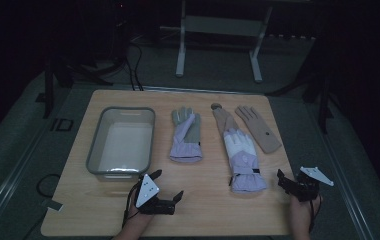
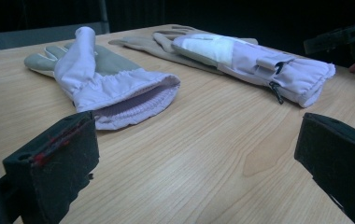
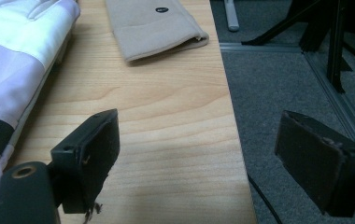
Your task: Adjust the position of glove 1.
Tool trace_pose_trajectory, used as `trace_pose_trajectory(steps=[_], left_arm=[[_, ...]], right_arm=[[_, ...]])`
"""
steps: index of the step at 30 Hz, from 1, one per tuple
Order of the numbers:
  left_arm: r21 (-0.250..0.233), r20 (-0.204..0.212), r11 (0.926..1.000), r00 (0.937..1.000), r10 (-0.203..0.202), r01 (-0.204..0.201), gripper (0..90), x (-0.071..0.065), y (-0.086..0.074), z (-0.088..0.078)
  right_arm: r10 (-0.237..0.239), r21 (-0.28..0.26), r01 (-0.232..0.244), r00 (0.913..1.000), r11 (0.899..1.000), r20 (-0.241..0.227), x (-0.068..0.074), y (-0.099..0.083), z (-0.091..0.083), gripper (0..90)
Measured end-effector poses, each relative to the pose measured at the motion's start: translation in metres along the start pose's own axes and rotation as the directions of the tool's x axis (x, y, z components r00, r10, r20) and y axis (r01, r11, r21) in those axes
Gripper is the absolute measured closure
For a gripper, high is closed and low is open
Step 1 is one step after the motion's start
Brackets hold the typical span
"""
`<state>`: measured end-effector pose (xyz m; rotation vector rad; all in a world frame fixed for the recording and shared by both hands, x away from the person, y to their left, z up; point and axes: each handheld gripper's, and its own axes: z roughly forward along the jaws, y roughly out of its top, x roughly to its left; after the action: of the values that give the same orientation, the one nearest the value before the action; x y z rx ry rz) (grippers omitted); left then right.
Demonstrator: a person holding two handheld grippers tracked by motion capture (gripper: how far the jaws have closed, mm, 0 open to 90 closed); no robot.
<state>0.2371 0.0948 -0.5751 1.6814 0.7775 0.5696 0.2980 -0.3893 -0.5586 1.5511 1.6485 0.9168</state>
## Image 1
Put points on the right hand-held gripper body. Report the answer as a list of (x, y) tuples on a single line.
[(306, 188)]

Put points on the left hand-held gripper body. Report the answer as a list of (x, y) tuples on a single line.
[(146, 191)]

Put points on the person's right hand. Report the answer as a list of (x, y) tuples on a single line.
[(300, 213)]

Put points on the person's left hand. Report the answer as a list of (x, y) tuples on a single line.
[(135, 218)]

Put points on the lilac and white ski glove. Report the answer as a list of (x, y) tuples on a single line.
[(243, 160)]

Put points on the grey translucent plastic bin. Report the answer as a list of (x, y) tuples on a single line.
[(123, 146)]

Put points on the lilac ski glove grey palm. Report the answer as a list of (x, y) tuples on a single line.
[(186, 143)]

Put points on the beige knit glove with button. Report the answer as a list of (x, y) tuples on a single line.
[(261, 131)]

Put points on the beige knit glove with pompom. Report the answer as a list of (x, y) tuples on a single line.
[(224, 118)]

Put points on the black metal stand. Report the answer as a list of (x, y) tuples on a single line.
[(321, 93)]

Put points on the metal strip behind table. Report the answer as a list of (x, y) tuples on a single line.
[(194, 90)]

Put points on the grey tape piece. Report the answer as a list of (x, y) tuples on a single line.
[(52, 204)]

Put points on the black tripod stand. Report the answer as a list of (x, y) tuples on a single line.
[(78, 71)]

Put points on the white metal stand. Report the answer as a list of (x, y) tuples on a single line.
[(223, 26)]

